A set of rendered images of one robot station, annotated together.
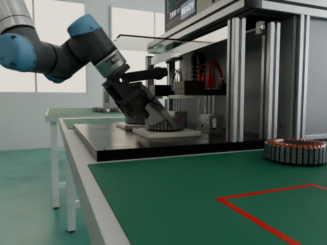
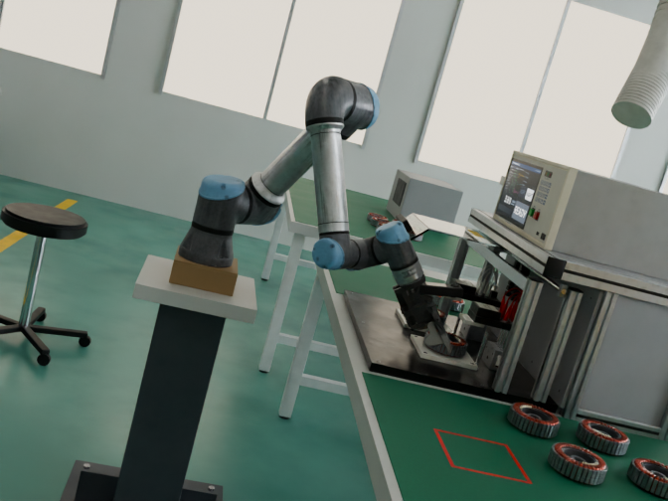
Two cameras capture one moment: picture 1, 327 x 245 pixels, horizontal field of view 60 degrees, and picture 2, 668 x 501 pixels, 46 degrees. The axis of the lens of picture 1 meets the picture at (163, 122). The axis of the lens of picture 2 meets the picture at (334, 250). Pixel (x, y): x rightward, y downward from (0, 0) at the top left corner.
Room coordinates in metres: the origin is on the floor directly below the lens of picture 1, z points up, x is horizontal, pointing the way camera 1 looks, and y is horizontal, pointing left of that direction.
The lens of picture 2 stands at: (-1.19, -0.13, 1.33)
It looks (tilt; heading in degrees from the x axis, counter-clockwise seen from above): 11 degrees down; 13
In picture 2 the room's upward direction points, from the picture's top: 16 degrees clockwise
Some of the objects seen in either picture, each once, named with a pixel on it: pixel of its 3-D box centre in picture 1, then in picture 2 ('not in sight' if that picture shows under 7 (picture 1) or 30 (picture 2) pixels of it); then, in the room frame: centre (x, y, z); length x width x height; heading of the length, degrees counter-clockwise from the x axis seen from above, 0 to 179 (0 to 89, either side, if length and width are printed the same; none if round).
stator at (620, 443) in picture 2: not in sight; (602, 436); (0.59, -0.41, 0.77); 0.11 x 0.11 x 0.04
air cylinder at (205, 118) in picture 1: (209, 122); (497, 356); (0.85, -0.14, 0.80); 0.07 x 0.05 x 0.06; 21
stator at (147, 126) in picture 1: (165, 123); (445, 342); (0.80, 0.00, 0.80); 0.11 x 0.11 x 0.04
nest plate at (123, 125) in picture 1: (140, 124); (424, 323); (1.03, 0.08, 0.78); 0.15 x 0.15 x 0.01; 21
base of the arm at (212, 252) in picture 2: not in sight; (209, 241); (0.77, 0.69, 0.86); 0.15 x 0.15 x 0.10
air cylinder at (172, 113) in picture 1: (176, 117); (473, 327); (1.08, -0.05, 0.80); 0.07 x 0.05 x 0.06; 21
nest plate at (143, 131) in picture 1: (165, 131); (442, 351); (0.80, 0.00, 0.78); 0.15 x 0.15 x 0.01; 21
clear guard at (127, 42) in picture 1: (142, 52); (452, 239); (1.02, 0.08, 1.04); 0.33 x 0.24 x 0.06; 111
